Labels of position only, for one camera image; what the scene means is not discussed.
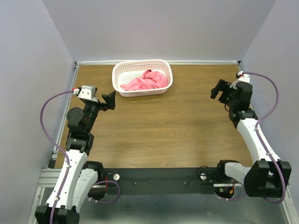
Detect pink t shirt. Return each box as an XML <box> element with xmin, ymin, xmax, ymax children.
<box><xmin>121</xmin><ymin>70</ymin><xmax>167</xmax><ymax>91</ymax></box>

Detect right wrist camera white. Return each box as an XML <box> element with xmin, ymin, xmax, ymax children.
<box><xmin>229</xmin><ymin>71</ymin><xmax>250</xmax><ymax>89</ymax></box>

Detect white perforated plastic basket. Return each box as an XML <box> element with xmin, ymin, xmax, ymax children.
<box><xmin>112</xmin><ymin>59</ymin><xmax>173</xmax><ymax>97</ymax></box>

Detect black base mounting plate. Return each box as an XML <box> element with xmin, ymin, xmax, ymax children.
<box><xmin>87</xmin><ymin>167</ymin><xmax>236</xmax><ymax>196</ymax></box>

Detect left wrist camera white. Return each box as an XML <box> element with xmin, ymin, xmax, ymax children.
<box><xmin>73</xmin><ymin>85</ymin><xmax>98</xmax><ymax>102</ymax></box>

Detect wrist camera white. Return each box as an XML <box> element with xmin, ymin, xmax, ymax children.
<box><xmin>73</xmin><ymin>85</ymin><xmax>98</xmax><ymax>102</ymax></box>
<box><xmin>229</xmin><ymin>71</ymin><xmax>250</xmax><ymax>89</ymax></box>

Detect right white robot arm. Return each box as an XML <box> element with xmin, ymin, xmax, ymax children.
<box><xmin>211</xmin><ymin>79</ymin><xmax>292</xmax><ymax>198</ymax></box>

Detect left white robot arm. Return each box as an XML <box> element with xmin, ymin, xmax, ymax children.
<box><xmin>35</xmin><ymin>86</ymin><xmax>121</xmax><ymax>224</ymax></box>

